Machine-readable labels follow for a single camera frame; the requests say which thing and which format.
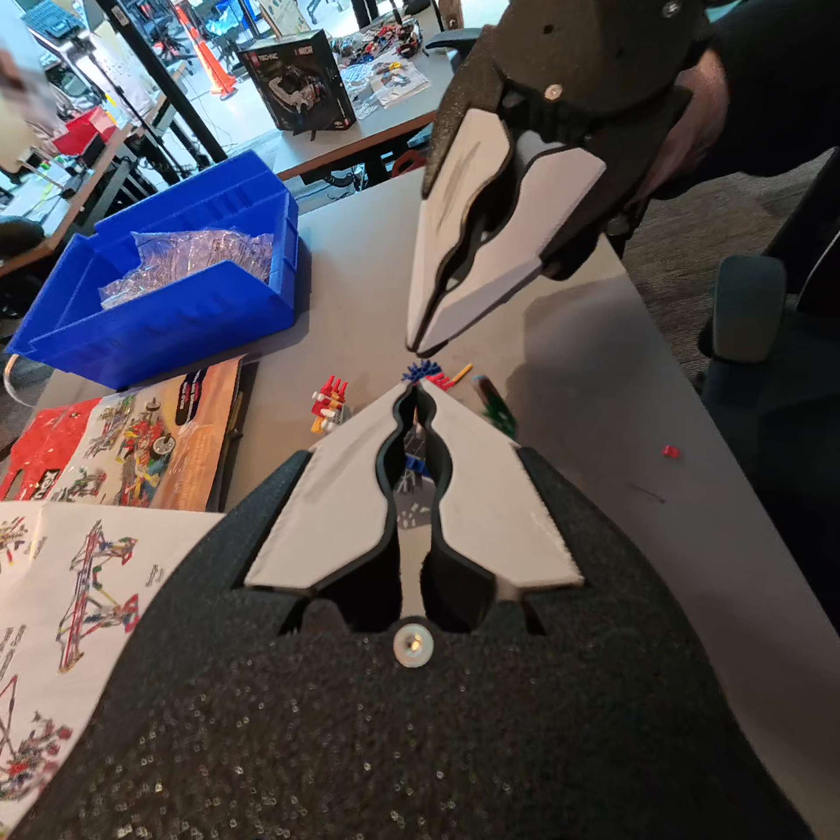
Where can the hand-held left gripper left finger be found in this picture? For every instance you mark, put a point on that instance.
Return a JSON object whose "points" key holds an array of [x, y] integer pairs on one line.
{"points": [[328, 519]]}

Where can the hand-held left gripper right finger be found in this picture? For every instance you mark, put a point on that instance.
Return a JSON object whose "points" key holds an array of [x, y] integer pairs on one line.
{"points": [[512, 512]]}

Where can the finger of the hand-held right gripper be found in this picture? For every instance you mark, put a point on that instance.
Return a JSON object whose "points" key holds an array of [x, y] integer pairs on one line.
{"points": [[453, 184], [538, 217]]}

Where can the colourful toy construction model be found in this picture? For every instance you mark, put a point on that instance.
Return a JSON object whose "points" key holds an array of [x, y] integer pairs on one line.
{"points": [[418, 505]]}

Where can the person's right hand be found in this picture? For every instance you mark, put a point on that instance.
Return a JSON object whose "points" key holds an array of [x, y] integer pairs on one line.
{"points": [[689, 125]]}

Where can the background wooden desk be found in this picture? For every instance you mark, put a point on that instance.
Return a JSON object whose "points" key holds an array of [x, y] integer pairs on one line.
{"points": [[381, 131]]}

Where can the black printed box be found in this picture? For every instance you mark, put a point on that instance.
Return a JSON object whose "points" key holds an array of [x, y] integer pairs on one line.
{"points": [[302, 79]]}

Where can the blue plastic bin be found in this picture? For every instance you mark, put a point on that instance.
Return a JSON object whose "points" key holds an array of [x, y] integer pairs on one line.
{"points": [[158, 341]]}

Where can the large model picture poster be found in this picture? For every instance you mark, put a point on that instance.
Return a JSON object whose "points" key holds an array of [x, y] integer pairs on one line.
{"points": [[79, 630]]}

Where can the orange traffic cone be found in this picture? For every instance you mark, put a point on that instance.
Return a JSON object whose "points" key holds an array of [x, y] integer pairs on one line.
{"points": [[210, 53]]}

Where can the clear plastic parts bag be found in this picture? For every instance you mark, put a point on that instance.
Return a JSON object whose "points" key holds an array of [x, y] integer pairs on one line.
{"points": [[184, 263]]}

